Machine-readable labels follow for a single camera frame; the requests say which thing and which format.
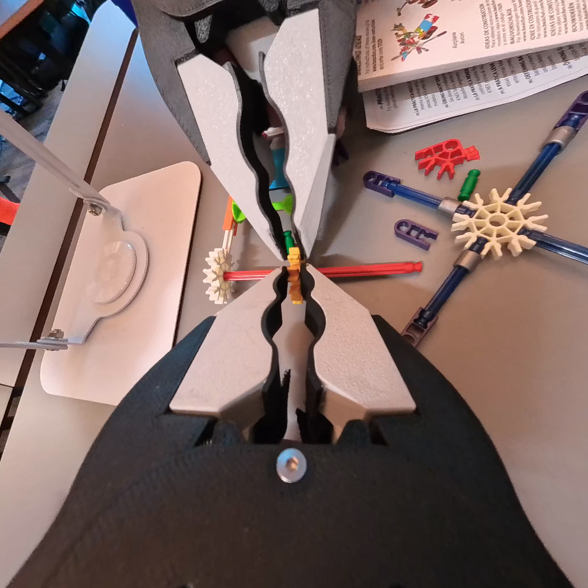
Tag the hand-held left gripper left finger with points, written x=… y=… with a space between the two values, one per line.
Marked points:
x=220 y=367

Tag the stand foot bracket with dome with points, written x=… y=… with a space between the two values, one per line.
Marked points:
x=110 y=271

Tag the colourful toy cart frame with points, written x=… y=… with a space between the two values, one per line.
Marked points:
x=367 y=270

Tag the wooden stand board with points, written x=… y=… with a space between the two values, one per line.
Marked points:
x=11 y=13

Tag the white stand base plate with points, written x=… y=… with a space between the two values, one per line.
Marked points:
x=174 y=229

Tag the red toy fan connector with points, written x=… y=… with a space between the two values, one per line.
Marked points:
x=473 y=153

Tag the blue rod cross white hub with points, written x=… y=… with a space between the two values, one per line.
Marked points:
x=449 y=207

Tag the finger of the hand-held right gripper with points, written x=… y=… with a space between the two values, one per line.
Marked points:
x=211 y=105
x=303 y=92

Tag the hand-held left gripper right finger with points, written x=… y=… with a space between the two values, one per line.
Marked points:
x=363 y=367

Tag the black office chair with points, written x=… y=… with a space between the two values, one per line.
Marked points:
x=32 y=55

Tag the toy instruction booklet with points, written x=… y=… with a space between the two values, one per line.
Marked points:
x=482 y=55

